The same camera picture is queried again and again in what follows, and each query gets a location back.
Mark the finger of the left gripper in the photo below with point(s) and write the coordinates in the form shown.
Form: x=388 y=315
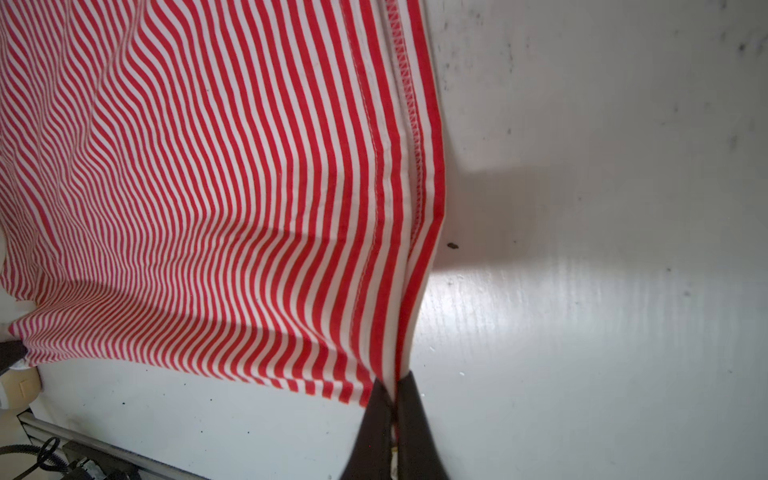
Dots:
x=11 y=352

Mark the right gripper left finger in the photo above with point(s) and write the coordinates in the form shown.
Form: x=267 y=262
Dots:
x=371 y=456

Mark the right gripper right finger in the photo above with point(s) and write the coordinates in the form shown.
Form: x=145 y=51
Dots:
x=418 y=457

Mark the red white striped tank top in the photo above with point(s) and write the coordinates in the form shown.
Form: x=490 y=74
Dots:
x=251 y=191

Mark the aluminium front rail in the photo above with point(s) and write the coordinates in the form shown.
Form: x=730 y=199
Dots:
x=147 y=468

